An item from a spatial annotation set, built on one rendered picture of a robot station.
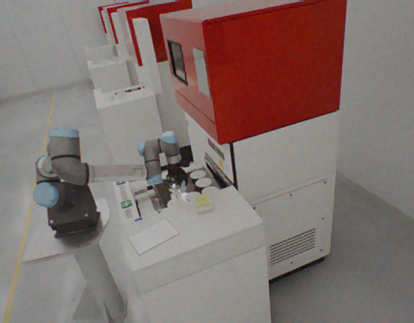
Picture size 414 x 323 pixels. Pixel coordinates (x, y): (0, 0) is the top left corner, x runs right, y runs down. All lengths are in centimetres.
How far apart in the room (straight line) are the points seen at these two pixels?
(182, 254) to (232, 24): 102
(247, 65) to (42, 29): 827
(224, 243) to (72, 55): 850
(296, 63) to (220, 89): 42
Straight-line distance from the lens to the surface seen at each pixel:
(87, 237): 192
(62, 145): 139
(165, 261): 142
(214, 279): 160
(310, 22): 170
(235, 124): 160
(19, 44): 962
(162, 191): 193
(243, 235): 149
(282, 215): 207
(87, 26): 948
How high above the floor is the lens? 195
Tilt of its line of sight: 29 degrees down
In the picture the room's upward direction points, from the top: 9 degrees counter-clockwise
